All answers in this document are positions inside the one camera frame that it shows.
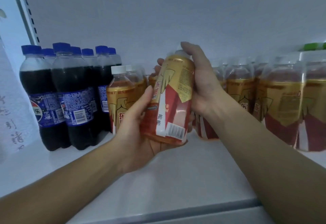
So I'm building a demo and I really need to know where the person's right hand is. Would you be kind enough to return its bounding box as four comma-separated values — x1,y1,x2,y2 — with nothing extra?
153,41,229,130

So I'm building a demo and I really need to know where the person's left hand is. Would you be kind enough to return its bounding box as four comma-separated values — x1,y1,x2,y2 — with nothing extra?
108,85,189,174

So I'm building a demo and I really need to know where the gold energy drink bottle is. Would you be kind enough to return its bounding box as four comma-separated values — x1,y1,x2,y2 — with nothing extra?
141,50,196,147

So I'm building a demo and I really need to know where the row of amber drink bottles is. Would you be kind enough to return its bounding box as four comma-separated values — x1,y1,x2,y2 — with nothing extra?
106,53,326,153

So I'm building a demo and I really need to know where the group of blue-capped cola bottles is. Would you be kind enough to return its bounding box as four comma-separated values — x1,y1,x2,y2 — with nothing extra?
19,42,123,152

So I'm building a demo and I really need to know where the white metal shelf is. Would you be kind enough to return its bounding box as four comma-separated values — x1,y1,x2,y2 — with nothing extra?
0,0,326,224

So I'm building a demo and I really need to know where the row of green-capped bottles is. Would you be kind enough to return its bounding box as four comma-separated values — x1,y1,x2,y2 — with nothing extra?
303,42,326,51

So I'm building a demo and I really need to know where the person's right forearm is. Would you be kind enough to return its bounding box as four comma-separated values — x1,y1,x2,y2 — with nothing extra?
204,99,326,224

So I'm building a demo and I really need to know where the person's left forearm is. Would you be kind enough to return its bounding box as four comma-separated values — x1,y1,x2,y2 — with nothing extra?
0,145,125,224

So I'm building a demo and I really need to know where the white bamboo print curtain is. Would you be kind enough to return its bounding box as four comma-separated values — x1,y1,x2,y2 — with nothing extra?
0,38,41,161

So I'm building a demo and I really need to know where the white panelled door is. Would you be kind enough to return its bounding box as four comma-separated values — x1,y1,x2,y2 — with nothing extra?
0,0,39,64

